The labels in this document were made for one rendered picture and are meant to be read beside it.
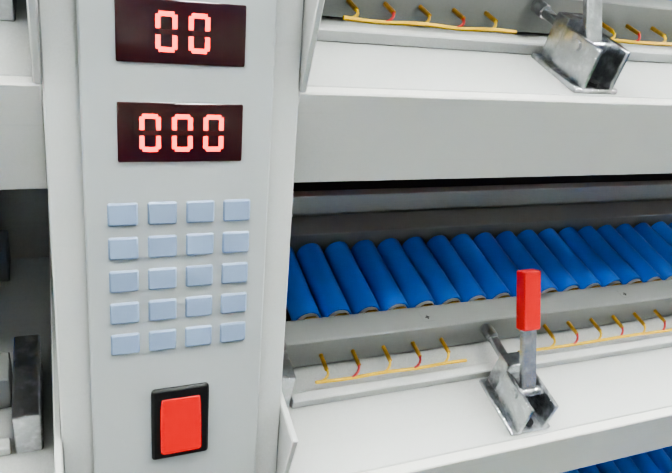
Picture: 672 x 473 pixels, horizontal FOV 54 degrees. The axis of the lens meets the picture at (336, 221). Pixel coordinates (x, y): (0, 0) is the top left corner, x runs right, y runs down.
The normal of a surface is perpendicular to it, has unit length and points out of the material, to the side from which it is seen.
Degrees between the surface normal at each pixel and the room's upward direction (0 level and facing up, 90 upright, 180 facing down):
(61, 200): 90
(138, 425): 90
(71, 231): 90
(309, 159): 111
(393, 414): 21
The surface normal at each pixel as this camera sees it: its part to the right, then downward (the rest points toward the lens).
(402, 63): 0.21, -0.78
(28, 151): 0.32, 0.63
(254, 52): 0.38, 0.30
